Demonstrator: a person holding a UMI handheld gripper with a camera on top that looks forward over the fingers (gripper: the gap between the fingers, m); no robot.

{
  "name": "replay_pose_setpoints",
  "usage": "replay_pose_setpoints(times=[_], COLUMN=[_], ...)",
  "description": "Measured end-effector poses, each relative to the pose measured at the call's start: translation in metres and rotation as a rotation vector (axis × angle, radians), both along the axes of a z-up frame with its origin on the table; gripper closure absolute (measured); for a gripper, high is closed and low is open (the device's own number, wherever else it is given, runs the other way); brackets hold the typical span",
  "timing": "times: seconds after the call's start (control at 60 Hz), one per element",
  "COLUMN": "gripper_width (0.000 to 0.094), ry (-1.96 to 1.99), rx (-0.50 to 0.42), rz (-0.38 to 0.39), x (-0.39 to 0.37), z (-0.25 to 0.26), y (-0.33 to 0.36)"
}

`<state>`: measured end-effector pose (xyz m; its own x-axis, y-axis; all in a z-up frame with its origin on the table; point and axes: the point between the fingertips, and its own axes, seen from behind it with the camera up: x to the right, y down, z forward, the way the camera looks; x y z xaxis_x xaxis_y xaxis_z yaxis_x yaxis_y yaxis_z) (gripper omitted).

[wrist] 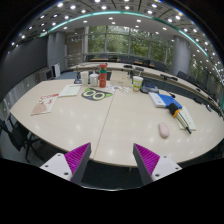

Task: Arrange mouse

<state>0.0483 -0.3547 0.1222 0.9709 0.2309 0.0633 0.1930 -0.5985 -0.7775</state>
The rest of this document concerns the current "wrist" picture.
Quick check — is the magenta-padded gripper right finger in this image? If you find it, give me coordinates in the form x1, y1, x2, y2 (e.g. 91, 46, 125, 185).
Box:
132, 143, 183, 186

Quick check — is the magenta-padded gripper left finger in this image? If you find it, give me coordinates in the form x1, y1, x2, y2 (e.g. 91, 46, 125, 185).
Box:
39, 142, 92, 185

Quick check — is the pink computer mouse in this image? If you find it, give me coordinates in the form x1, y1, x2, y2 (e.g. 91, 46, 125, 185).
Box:
158, 122, 170, 139

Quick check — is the black green cat-face mouse pad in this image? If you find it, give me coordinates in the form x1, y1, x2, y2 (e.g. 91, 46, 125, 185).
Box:
81, 87, 114, 102

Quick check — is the black office chair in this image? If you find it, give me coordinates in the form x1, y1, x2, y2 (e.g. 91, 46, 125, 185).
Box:
0, 113, 33, 155

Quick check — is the red and white brochure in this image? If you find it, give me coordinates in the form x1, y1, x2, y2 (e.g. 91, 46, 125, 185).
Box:
30, 93, 60, 117

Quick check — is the blue and white book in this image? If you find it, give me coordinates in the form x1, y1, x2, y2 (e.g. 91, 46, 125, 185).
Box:
148, 92, 183, 109

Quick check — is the white printed paper sheet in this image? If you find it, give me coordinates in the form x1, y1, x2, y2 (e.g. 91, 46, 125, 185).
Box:
58, 83, 83, 98

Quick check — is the black desk microphone console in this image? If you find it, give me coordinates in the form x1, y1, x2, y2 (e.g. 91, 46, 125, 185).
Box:
73, 70, 83, 85
139, 82, 160, 95

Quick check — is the green and white paper cup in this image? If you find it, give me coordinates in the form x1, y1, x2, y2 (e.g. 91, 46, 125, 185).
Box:
132, 75, 144, 93

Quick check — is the colourful sticker sheet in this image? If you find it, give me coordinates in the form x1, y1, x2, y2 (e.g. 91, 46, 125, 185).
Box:
105, 84, 130, 94

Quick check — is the grey floor cabinet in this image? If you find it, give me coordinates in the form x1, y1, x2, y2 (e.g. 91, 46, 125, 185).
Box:
34, 68, 54, 84

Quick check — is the white lidded ceramic mug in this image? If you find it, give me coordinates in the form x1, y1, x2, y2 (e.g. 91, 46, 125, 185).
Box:
89, 73, 100, 88

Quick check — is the white standing panel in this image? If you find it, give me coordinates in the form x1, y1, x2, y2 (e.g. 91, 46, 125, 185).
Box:
52, 63, 62, 79

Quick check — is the white cardboard box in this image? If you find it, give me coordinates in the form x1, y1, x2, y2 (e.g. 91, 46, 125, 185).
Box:
109, 70, 133, 88

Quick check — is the red bottle with green band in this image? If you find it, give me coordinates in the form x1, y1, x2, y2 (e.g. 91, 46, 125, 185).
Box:
98, 63, 108, 89

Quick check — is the group of dark office chairs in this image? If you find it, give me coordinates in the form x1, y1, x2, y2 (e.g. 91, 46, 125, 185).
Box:
85, 53, 223, 104

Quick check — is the group of ceiling lights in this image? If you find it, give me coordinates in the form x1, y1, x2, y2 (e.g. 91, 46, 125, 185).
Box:
9, 0, 224, 79

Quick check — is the black microphone with orange ring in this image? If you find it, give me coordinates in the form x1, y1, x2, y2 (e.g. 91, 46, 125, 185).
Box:
167, 102, 193, 135

